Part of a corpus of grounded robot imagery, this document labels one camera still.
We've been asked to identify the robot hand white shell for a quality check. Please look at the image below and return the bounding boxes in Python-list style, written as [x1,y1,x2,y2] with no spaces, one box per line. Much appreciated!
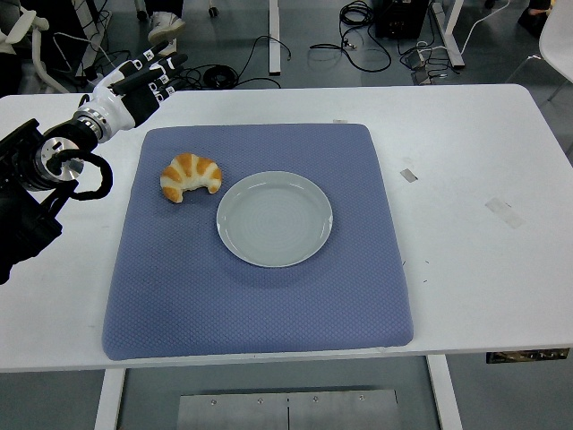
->
[89,39,190,132]

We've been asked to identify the croissant bread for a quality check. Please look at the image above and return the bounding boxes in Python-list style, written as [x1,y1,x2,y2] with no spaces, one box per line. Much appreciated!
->
[159,152,224,204]

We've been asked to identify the grey round plate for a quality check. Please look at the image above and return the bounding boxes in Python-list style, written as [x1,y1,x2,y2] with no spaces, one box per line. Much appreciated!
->
[216,170,335,269]

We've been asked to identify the person's foot white shoe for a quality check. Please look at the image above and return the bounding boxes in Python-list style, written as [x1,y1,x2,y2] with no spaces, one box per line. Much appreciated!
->
[148,12,186,46]

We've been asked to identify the white office chair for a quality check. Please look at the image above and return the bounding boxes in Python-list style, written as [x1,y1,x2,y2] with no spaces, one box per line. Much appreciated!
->
[0,8,71,95]

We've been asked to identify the person's leg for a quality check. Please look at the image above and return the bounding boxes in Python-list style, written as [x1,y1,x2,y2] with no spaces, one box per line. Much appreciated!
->
[144,0,185,16]

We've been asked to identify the white background desk leg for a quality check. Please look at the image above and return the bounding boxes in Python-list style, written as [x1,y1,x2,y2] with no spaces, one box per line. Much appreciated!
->
[431,0,466,69]
[268,0,283,74]

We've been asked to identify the blue quilted mat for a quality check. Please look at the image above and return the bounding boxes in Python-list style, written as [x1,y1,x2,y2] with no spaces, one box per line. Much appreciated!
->
[101,123,414,362]

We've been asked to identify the white table leg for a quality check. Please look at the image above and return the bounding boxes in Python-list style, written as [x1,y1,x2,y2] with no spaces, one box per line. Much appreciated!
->
[93,368,127,430]
[426,355,465,430]

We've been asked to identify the black equipment box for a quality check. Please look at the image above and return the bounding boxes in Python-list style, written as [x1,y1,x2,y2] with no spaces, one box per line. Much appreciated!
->
[374,0,429,39]

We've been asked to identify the large grey tape piece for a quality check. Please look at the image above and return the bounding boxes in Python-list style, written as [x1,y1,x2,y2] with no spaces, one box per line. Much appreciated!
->
[483,197,526,230]

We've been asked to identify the person's foot dark shoe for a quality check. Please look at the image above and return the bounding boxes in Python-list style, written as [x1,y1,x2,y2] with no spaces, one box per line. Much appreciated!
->
[517,0,557,39]

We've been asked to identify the white shell chair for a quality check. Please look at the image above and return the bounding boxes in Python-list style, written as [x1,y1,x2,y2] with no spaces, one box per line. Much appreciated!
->
[505,7,573,105]

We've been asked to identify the black cable coil bundle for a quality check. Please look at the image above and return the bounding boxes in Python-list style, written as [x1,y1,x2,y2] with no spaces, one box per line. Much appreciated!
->
[201,64,239,90]

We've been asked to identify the long black cable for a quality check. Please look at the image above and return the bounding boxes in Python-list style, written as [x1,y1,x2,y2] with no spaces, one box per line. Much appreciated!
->
[235,35,295,90]

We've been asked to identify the black coiled cable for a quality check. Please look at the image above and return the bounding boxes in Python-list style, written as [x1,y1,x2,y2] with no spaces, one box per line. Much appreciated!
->
[308,0,393,73]

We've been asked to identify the white cable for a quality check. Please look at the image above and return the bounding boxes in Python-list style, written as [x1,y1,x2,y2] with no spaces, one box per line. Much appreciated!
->
[459,8,499,56]

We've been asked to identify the metal bracket under table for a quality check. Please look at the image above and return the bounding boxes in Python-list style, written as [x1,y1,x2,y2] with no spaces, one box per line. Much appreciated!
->
[485,348,571,365]

